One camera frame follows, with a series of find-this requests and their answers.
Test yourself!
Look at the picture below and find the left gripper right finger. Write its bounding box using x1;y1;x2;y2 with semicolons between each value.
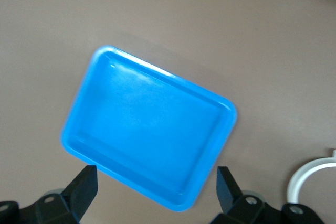
209;166;283;224

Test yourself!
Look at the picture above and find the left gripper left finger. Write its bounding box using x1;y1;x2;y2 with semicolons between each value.
20;165;99;224

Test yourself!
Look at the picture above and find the blue plastic tray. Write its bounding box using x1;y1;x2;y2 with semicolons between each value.
60;45;239;212

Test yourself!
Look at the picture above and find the brown table mat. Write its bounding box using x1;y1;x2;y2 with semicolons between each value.
0;0;336;224

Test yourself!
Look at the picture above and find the large white half-ring clamp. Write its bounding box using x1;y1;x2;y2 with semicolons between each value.
287;150;336;204

